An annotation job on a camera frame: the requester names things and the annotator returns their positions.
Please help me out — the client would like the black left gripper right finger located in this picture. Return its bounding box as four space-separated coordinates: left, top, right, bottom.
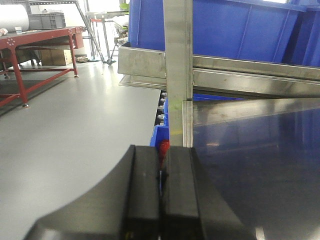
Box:
162 146 256 240

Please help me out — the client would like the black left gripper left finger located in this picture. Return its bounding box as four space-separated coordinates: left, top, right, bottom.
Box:
25 145 160 240

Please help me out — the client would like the blue crate lower shelf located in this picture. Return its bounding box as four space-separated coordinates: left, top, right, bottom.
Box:
149 125 170 149

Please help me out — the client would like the blue crate left on shelf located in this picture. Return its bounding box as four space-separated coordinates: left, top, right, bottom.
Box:
128 0 165 51

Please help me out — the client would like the blue crate on shelf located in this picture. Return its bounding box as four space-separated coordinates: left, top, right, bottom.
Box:
128 0 165 51
193 0 307 63

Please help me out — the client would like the blue crate right on shelf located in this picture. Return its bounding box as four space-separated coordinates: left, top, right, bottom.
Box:
193 0 307 63

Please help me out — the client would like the red item in crate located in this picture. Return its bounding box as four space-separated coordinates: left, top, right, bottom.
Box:
158 139 170 167

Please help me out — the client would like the cardboard box under workbench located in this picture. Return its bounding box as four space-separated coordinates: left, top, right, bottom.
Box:
39 49 72 66

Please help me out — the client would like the red metal workbench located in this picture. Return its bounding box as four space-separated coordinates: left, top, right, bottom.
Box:
0 25 85 109

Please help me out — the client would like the grey plastic crate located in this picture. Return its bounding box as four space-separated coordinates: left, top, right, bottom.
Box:
28 12 66 30

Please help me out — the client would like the small paper cup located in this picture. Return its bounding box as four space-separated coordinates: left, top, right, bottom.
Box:
15 26 22 35

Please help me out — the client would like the stainless steel shelf frame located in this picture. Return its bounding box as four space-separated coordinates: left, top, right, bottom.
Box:
118 0 320 147

